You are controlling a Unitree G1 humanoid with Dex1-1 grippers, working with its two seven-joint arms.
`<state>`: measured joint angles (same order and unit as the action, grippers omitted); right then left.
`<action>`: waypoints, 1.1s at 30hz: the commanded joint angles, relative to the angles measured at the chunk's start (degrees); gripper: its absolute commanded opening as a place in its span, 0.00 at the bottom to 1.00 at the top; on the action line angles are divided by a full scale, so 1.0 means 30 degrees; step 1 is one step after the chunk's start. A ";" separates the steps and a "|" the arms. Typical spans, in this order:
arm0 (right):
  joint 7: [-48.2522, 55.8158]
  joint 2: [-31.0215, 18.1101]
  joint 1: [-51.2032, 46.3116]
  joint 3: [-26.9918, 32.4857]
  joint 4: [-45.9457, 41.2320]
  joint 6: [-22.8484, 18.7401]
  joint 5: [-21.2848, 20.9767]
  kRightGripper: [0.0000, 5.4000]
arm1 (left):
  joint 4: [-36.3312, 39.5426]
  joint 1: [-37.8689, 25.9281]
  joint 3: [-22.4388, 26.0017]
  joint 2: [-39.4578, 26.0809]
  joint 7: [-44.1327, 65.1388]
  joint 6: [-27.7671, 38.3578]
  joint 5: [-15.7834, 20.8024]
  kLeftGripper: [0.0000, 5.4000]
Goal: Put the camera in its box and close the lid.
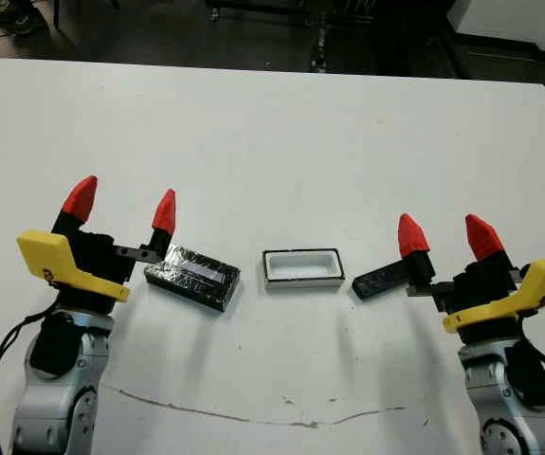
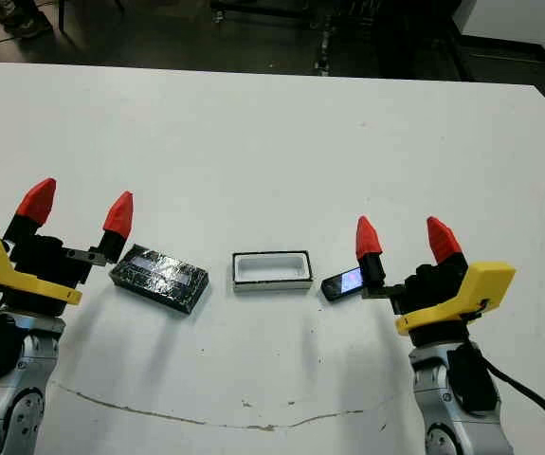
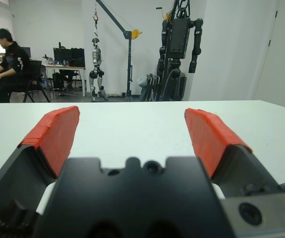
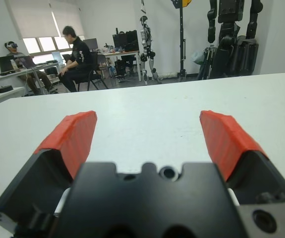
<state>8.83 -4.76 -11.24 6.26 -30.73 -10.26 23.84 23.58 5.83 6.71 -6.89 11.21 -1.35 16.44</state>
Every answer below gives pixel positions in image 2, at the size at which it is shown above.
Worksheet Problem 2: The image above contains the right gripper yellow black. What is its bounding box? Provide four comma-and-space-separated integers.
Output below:
355, 215, 517, 337

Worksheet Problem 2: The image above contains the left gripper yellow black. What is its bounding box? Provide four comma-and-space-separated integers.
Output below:
0, 177, 135, 317

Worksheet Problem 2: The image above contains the black box lid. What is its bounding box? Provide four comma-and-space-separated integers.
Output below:
109, 244, 210, 316

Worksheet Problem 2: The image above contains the person's shoe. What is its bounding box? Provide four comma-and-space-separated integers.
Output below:
0, 0, 53, 40

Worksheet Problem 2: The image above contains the camera box base white inside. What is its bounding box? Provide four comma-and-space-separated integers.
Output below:
231, 249, 314, 296

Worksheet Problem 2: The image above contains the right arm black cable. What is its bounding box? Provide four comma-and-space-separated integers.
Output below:
483, 358, 545, 455

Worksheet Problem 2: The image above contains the black wheeled cart frame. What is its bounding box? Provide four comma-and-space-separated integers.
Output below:
209, 0, 331, 25

